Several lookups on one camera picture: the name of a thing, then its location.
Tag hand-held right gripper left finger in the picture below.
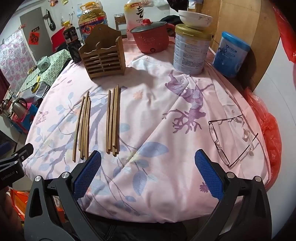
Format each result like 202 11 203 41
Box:
24 151 102 241

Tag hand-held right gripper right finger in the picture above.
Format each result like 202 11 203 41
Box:
185 149 272 241

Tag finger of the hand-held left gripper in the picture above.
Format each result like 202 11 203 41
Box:
0 143 34 168

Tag pile of wooden chopsticks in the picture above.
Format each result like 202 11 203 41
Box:
72 91 92 163
105 85 121 156

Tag wooden chopstick holder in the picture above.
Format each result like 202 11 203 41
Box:
79 25 127 80

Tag red packet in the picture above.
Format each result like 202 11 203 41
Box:
9 188 31 217

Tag thin-framed eyeglasses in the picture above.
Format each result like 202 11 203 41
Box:
208 113 259 168

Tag metal kettle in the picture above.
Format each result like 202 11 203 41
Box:
11 98 28 119

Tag pink floral tablecloth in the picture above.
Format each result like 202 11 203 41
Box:
23 38 271 224

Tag red plastic bag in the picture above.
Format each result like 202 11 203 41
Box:
244 88 283 190
272 4 296 63

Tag person's dark pants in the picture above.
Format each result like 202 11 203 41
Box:
88 215 188 241

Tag green floral cloth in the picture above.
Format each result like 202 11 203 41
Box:
18 49 71 93

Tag small green appliance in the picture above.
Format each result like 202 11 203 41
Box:
37 56 51 71

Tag black textured cup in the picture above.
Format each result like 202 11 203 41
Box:
67 40 83 63

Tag red paper door decoration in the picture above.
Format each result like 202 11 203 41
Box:
29 32 40 45

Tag red garment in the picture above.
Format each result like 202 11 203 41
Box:
51 32 68 53

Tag blue lidded tin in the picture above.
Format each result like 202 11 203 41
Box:
212 32 251 78

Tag dark soy sauce bottle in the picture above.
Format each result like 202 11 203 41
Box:
63 21 81 47

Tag grey door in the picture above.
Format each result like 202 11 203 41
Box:
19 6 54 59

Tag milk powder tin gold lid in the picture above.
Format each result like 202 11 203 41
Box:
173 24 213 76

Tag black hanging bag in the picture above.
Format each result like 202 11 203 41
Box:
43 9 56 31

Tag cooking oil bottle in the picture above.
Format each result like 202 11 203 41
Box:
78 1 109 40

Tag red mug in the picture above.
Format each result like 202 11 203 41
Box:
130 19 176 54

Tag wooden chair back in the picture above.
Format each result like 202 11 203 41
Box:
114 14 130 39

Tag round wooden board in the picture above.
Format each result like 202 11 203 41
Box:
201 0 282 92

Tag white ceramic bowl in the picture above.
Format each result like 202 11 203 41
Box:
178 10 213 30

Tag black cloth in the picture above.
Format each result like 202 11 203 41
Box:
159 15 184 26

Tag white plastic bottle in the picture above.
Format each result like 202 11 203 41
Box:
124 0 148 31

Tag pink floral wall sheet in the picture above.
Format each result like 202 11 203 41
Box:
0 30 31 93

